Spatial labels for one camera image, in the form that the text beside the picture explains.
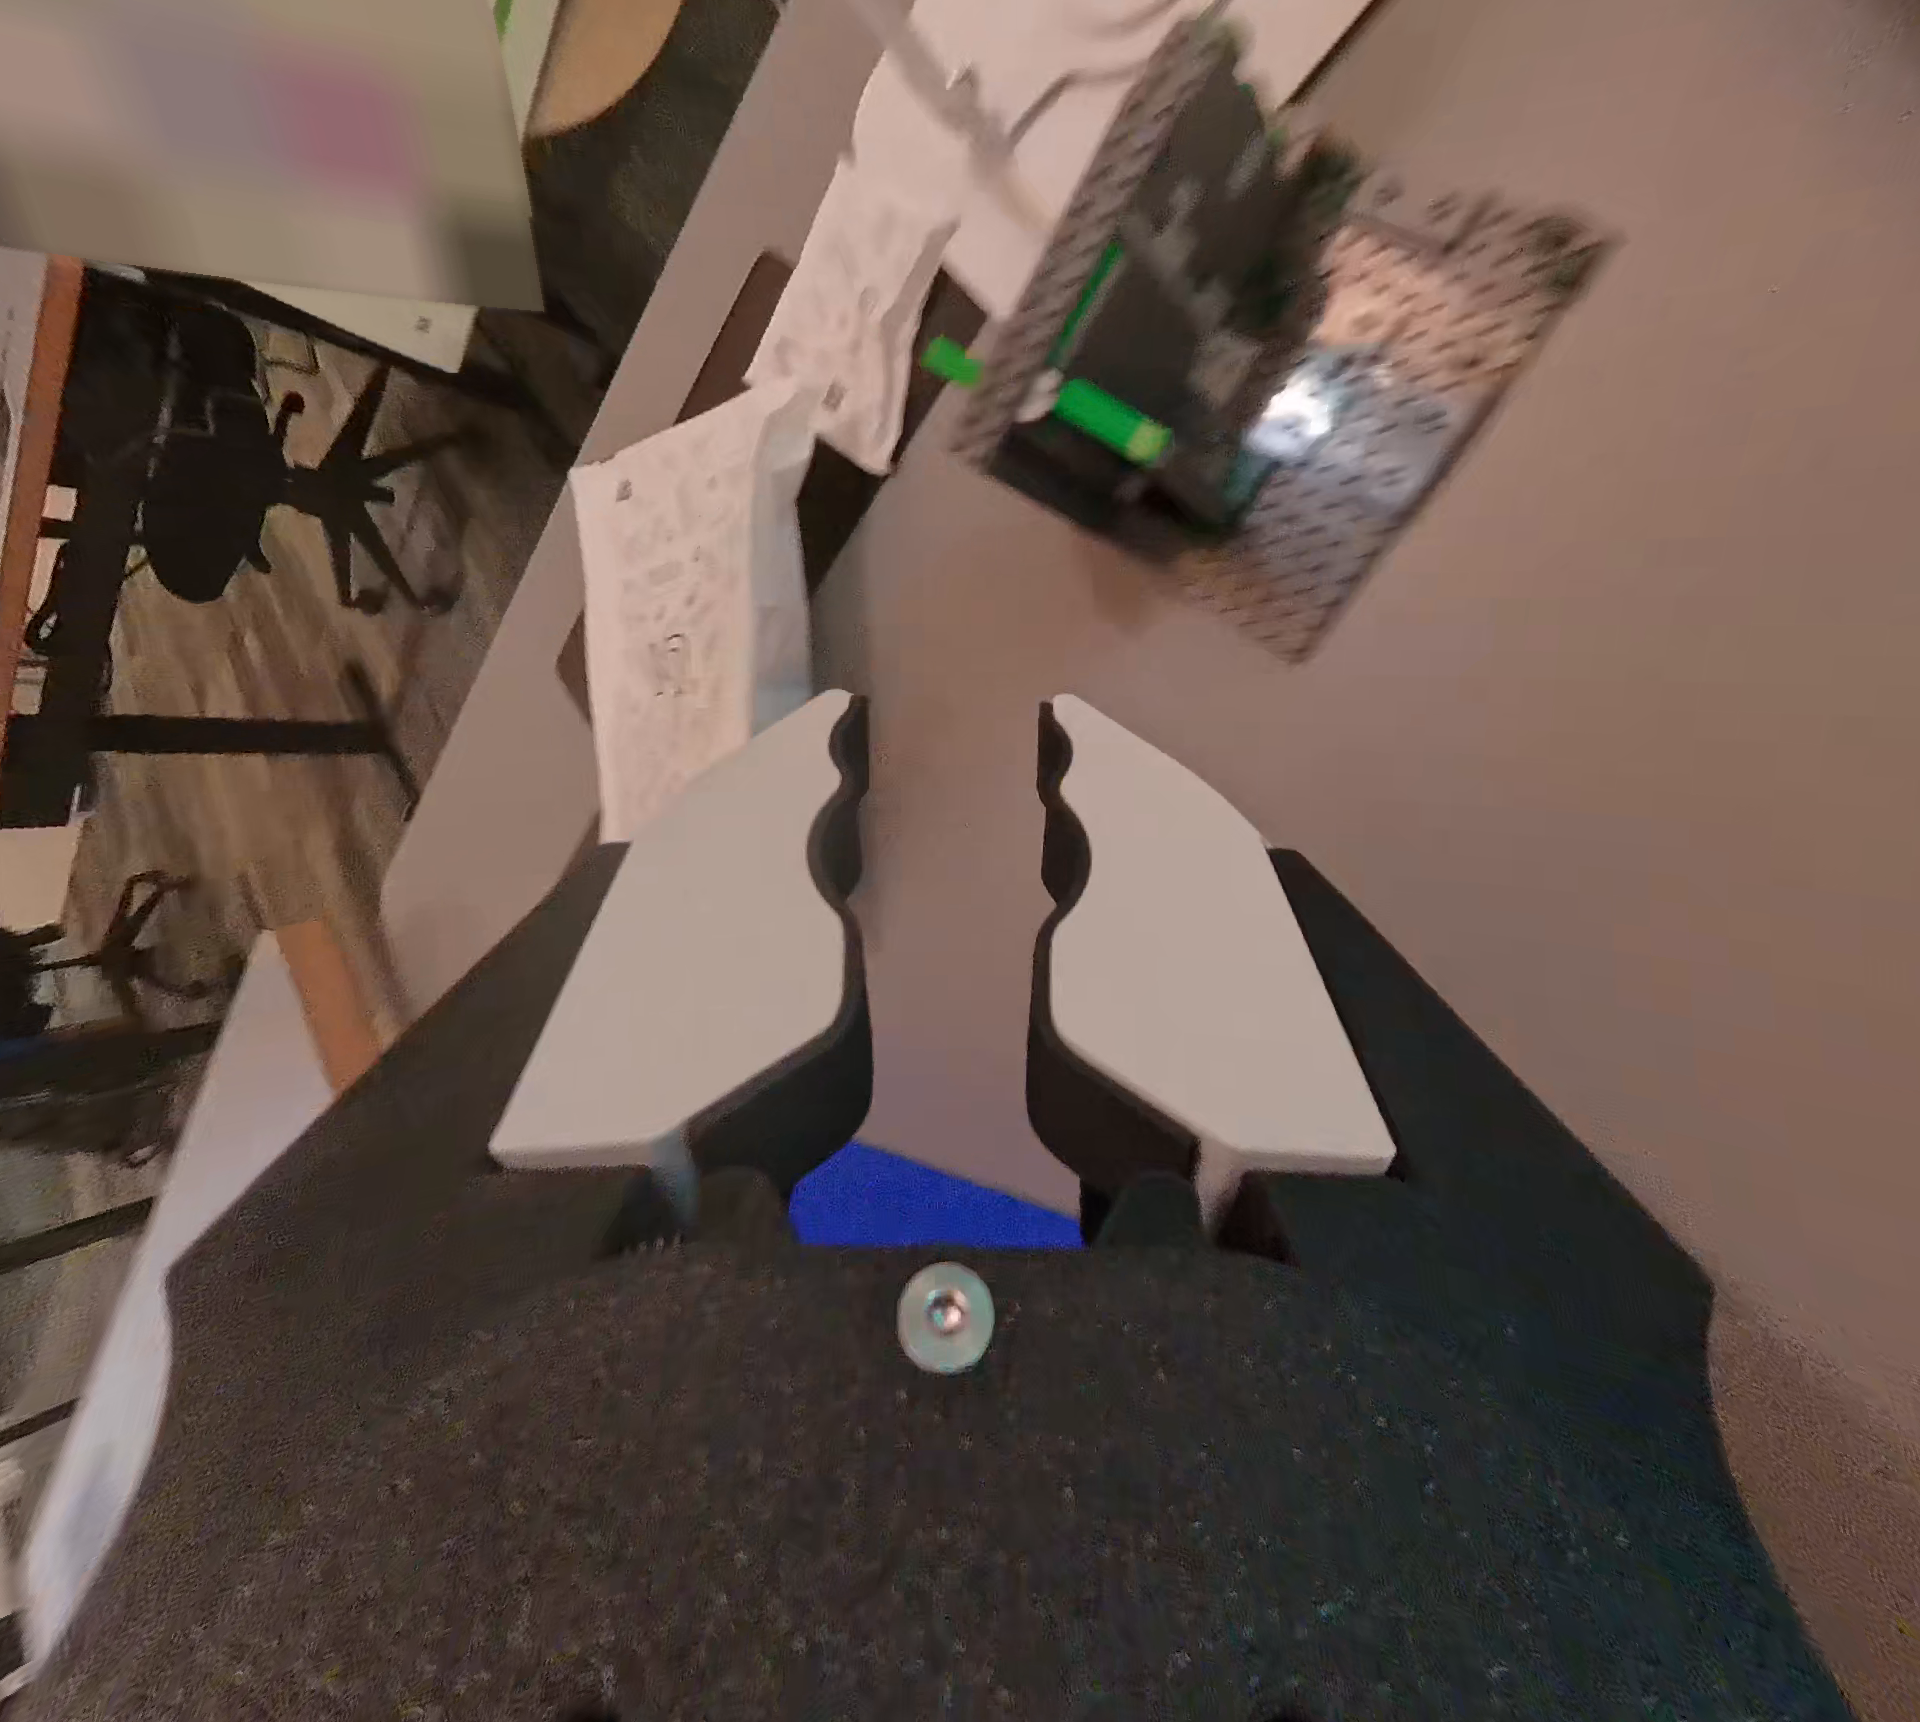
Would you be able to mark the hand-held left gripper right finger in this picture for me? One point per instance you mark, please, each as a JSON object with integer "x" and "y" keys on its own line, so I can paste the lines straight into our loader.
{"x": 1198, "y": 987}

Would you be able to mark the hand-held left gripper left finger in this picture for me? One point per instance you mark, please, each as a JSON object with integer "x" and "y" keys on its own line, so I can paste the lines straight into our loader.
{"x": 676, "y": 987}

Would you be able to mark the blue plastic bin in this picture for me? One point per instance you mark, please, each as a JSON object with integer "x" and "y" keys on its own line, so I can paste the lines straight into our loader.
{"x": 931, "y": 1202}

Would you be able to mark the grey brick build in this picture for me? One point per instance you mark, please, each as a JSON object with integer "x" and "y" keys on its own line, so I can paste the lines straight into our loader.
{"x": 1345, "y": 437}

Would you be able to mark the office desk with orange edge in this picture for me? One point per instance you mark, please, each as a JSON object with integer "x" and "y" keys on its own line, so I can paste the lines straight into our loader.
{"x": 36, "y": 478}

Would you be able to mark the paper bag with line drawings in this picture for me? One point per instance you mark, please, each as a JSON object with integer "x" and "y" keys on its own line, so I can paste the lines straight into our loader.
{"x": 676, "y": 609}

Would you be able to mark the black office chair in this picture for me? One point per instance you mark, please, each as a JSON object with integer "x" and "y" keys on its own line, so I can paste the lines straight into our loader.
{"x": 208, "y": 496}

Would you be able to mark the flat white paper bag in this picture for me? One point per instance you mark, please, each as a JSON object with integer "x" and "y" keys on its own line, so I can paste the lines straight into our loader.
{"x": 857, "y": 311}

